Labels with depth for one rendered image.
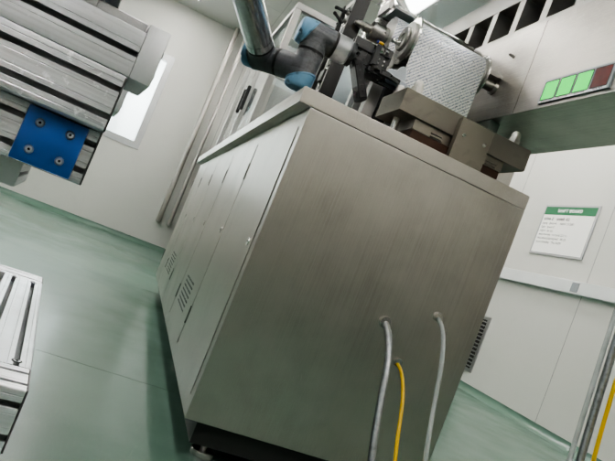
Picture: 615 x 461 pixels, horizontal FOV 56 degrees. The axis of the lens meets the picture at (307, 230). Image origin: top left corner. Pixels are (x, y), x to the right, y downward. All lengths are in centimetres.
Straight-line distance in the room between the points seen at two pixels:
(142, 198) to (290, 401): 585
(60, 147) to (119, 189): 616
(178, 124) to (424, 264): 591
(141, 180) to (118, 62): 619
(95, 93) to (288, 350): 74
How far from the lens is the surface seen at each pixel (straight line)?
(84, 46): 96
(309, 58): 163
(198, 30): 742
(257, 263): 134
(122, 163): 714
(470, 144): 158
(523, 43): 197
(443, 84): 181
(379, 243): 142
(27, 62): 95
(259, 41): 161
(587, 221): 507
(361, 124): 141
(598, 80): 158
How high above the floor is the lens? 52
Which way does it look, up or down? 3 degrees up
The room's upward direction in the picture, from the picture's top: 22 degrees clockwise
